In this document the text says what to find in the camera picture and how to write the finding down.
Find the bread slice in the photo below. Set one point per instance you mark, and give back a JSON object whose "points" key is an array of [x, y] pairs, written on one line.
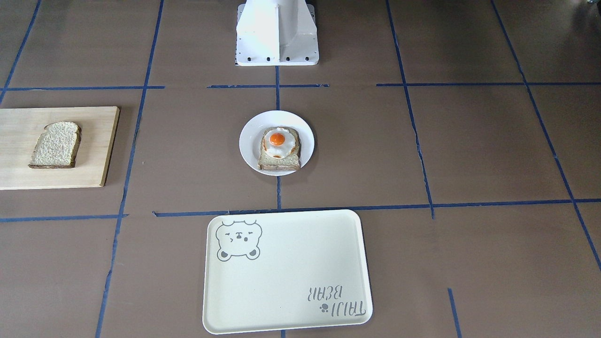
{"points": [[290, 163], [57, 146]]}

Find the bread slice under egg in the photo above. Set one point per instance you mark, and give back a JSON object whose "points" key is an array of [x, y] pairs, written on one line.
{"points": [[290, 163]]}

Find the white round plate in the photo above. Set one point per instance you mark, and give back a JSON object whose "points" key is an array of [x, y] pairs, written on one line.
{"points": [[251, 135]]}

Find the fried egg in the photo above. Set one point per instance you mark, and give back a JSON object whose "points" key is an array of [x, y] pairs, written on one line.
{"points": [[279, 143]]}

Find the cream bear tray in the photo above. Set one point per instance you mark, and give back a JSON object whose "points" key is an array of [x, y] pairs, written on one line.
{"points": [[284, 271]]}

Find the wooden cutting board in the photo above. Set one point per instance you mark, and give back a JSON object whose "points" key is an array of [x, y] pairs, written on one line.
{"points": [[21, 129]]}

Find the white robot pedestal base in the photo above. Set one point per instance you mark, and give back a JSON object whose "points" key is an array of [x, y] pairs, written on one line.
{"points": [[276, 33]]}

